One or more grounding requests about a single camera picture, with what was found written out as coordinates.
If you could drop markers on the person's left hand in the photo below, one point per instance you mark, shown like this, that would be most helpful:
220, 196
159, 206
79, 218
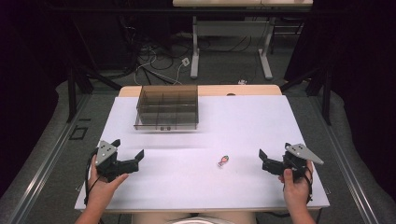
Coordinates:
101, 191

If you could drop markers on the aluminium floor rail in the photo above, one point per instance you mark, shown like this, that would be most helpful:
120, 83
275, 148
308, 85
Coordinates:
46, 161
345, 165

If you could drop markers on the wooden table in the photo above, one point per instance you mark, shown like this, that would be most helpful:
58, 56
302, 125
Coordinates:
243, 90

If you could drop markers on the black metal stand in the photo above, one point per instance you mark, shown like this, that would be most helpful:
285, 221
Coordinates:
77, 84
320, 87

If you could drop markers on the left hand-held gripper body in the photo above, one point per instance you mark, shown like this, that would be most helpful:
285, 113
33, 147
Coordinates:
107, 161

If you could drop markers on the white-legged background desk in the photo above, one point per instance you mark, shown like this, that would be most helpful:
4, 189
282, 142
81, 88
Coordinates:
230, 28

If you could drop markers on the transparent brown compartment box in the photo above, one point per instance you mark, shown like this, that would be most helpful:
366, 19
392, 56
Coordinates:
168, 107

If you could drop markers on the small white floor plug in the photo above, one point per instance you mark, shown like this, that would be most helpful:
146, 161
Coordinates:
242, 82

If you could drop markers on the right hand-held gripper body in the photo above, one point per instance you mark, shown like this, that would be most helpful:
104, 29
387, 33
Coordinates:
295, 160

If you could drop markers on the white power adapter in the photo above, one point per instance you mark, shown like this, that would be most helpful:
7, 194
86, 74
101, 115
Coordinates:
185, 61

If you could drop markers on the person's right hand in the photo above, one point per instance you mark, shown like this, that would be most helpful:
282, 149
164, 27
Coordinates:
295, 191

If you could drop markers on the white table sheet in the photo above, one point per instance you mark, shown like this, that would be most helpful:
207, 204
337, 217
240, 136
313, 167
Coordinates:
202, 180

